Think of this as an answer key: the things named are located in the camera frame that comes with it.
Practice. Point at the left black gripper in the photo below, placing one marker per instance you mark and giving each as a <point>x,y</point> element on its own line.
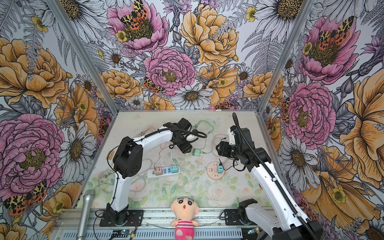
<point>185,147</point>

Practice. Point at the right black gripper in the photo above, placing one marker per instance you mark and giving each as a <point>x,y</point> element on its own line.
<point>223,150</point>

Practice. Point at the green charger plug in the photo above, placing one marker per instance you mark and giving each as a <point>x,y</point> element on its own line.
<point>197,152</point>

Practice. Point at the teal charger plug dark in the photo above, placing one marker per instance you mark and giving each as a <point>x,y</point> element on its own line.
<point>220,169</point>

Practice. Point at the white blue power strip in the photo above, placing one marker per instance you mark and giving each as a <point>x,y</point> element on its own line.
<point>150,174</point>

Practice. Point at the pink charger plug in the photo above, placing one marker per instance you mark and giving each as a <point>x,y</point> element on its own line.
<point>158,171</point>

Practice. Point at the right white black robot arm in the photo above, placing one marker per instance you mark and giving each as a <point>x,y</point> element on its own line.
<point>289,222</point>

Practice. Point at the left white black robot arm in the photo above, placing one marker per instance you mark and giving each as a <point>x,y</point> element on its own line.
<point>128,160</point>

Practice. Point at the plush doll pink dress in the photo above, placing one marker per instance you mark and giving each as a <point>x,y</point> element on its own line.
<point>185,210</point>

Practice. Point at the green circuit board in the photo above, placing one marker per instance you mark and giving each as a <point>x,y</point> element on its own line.
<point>125,233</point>

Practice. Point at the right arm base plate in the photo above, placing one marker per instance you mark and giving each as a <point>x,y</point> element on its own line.
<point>233,218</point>

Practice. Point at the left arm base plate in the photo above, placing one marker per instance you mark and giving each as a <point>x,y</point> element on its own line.
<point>132,217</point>

